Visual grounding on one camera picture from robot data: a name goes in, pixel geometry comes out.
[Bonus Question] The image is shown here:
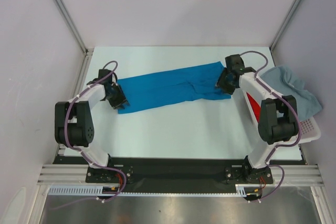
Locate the blue t shirt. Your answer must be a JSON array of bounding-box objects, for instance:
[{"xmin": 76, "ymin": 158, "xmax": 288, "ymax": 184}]
[{"xmin": 118, "ymin": 61, "xmax": 231, "ymax": 114}]

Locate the grey t shirt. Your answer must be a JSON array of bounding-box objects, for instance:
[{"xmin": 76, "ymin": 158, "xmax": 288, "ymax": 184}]
[{"xmin": 261, "ymin": 65, "xmax": 322, "ymax": 122}]

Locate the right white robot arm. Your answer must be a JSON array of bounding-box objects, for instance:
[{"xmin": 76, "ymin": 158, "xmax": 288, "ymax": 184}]
[{"xmin": 216, "ymin": 54, "xmax": 302, "ymax": 184}]

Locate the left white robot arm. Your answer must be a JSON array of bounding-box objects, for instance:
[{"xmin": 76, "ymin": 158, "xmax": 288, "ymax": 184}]
[{"xmin": 55, "ymin": 68, "xmax": 129, "ymax": 182}]

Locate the red t shirt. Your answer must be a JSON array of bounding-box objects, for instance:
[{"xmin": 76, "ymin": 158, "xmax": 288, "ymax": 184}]
[{"xmin": 247, "ymin": 93, "xmax": 260, "ymax": 122}]

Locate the white plastic basket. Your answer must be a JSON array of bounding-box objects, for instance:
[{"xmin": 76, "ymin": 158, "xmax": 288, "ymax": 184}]
[{"xmin": 240, "ymin": 87, "xmax": 322, "ymax": 146}]

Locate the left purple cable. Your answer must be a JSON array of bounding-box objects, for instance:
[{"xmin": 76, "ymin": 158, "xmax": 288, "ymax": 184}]
[{"xmin": 49, "ymin": 60, "xmax": 127, "ymax": 210}]

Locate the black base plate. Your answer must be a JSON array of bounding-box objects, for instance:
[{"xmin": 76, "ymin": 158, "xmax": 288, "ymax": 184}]
[{"xmin": 53, "ymin": 156, "xmax": 305, "ymax": 194}]

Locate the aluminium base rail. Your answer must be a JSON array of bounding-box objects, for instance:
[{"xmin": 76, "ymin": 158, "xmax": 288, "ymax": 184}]
[{"xmin": 37, "ymin": 164, "xmax": 324, "ymax": 187}]

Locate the white slotted cable duct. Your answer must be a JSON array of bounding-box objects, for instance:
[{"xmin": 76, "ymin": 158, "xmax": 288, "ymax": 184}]
[{"xmin": 48, "ymin": 184, "xmax": 260, "ymax": 197}]

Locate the left aluminium frame post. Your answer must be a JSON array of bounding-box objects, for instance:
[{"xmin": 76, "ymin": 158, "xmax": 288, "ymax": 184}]
[{"xmin": 53, "ymin": 0, "xmax": 93, "ymax": 56}]

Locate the aluminium frame post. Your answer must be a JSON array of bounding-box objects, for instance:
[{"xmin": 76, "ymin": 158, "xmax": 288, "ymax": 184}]
[
  {"xmin": 53, "ymin": 0, "xmax": 93, "ymax": 56},
  {"xmin": 269, "ymin": 0, "xmax": 303, "ymax": 53}
]

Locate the right aluminium frame post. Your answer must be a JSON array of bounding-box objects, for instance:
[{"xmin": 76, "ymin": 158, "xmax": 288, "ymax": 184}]
[{"xmin": 269, "ymin": 0, "xmax": 303, "ymax": 53}]

